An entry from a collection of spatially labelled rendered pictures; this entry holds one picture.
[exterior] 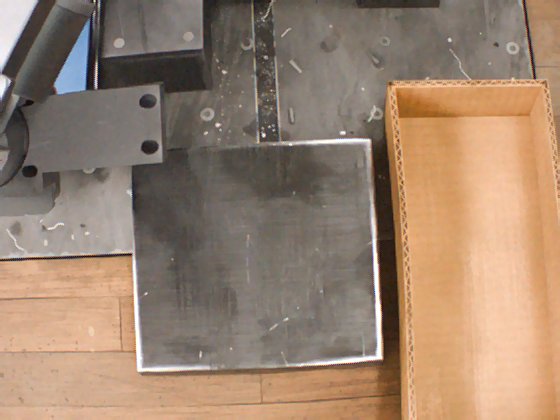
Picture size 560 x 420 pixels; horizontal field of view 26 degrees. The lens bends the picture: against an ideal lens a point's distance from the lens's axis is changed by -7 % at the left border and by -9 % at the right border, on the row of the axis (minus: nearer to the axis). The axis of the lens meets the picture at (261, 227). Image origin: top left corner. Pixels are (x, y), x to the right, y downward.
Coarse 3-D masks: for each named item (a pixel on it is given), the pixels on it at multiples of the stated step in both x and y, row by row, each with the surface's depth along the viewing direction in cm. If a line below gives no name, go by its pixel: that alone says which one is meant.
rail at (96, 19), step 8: (96, 0) 86; (96, 8) 86; (96, 16) 86; (96, 24) 85; (96, 32) 85; (96, 40) 85; (96, 48) 85; (96, 56) 85; (96, 64) 85; (96, 72) 84; (96, 80) 84; (96, 88) 84
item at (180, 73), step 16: (208, 0) 93; (208, 16) 92; (208, 32) 91; (208, 48) 91; (112, 64) 87; (128, 64) 87; (144, 64) 87; (160, 64) 87; (176, 64) 88; (192, 64) 88; (208, 64) 90; (128, 80) 90; (144, 80) 90; (160, 80) 90; (176, 80) 91; (192, 80) 91; (208, 80) 91
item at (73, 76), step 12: (84, 36) 85; (84, 48) 84; (72, 60) 84; (84, 60) 84; (60, 72) 84; (72, 72) 84; (84, 72) 84; (60, 84) 84; (72, 84) 83; (84, 84) 83
